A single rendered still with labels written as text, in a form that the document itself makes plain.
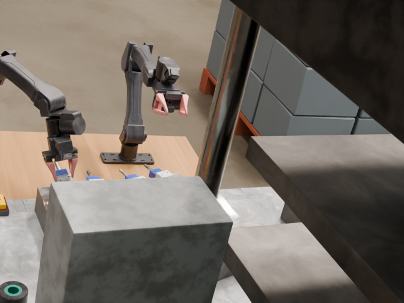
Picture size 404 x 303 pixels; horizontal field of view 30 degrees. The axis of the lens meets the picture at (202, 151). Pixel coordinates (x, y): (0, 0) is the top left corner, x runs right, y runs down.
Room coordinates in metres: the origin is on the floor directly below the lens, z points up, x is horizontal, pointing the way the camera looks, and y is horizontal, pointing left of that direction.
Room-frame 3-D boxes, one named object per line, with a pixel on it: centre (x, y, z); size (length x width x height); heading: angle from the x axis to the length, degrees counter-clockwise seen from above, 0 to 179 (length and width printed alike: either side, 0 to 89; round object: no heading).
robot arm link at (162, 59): (2.33, 0.19, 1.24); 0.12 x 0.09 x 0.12; 25
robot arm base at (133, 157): (2.49, 0.27, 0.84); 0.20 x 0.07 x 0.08; 115
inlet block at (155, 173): (2.34, 0.14, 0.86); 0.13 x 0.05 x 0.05; 47
